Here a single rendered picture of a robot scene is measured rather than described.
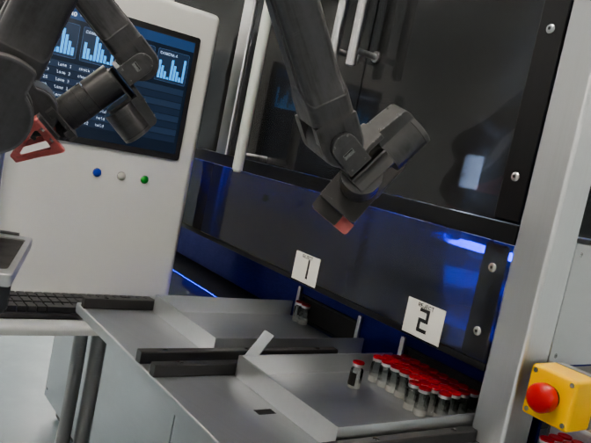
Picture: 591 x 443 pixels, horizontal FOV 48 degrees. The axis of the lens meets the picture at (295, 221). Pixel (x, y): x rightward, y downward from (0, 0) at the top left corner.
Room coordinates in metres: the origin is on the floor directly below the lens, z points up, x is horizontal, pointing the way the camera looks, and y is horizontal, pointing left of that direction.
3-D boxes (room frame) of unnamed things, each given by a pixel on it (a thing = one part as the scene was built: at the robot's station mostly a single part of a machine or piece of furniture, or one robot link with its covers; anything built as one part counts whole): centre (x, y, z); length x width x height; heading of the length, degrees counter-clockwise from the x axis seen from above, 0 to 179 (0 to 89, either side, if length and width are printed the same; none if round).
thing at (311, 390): (1.03, -0.17, 0.90); 0.34 x 0.26 x 0.04; 126
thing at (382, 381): (1.08, -0.24, 0.91); 0.18 x 0.02 x 0.05; 36
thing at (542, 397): (0.87, -0.37, 1.00); 0.04 x 0.04 x 0.04; 36
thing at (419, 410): (1.02, -0.25, 0.91); 0.02 x 0.02 x 0.05
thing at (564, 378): (0.90, -0.41, 1.00); 0.08 x 0.07 x 0.07; 126
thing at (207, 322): (1.31, 0.03, 0.90); 0.34 x 0.26 x 0.04; 126
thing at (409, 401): (1.04, -0.24, 0.91); 0.02 x 0.02 x 0.05
